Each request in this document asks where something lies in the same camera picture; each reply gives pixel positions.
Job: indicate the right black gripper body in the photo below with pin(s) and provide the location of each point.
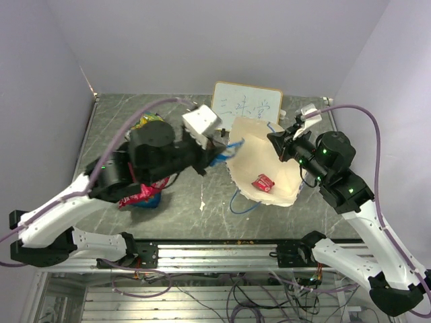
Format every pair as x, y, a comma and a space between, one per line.
303, 151

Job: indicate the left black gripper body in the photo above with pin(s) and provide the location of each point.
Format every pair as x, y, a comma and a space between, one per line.
186, 153

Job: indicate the blue checkered paper bag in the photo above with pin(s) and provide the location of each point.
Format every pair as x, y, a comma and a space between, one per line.
257, 156

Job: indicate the red snack packet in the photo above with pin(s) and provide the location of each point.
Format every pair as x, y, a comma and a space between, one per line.
146, 192

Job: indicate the brown m&m packet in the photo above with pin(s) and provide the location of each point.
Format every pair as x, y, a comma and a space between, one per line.
230, 151

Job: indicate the small red candy packet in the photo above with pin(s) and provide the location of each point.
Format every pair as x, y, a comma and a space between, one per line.
263, 183

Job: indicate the yellow green snack packet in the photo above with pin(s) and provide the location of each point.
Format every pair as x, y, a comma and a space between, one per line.
145, 118

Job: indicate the blue candy packet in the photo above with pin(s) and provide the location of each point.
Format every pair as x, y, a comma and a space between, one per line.
151, 203

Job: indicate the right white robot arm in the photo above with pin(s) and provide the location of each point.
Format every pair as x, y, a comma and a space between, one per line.
395, 281

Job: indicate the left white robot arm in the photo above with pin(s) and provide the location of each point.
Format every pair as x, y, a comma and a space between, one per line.
48, 236

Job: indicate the small whiteboard on stand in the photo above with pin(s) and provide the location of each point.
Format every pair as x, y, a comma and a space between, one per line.
232, 100

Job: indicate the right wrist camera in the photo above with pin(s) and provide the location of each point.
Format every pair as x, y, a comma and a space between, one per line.
307, 116

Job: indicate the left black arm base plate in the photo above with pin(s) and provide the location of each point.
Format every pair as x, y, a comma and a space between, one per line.
146, 256

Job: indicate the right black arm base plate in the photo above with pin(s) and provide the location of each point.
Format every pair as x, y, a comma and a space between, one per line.
288, 256

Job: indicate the aluminium mounting rail frame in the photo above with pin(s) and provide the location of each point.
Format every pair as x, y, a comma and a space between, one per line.
198, 281

